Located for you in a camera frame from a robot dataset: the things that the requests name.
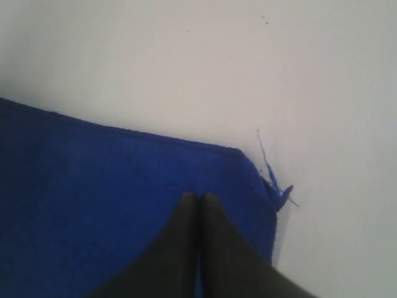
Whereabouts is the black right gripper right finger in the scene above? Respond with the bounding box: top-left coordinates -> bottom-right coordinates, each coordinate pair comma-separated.
200,194 -> 310,298

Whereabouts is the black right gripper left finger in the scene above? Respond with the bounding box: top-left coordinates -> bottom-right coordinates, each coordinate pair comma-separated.
88,192 -> 199,297

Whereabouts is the blue towel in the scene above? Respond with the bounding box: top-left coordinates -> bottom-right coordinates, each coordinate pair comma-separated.
1,99 -> 291,297

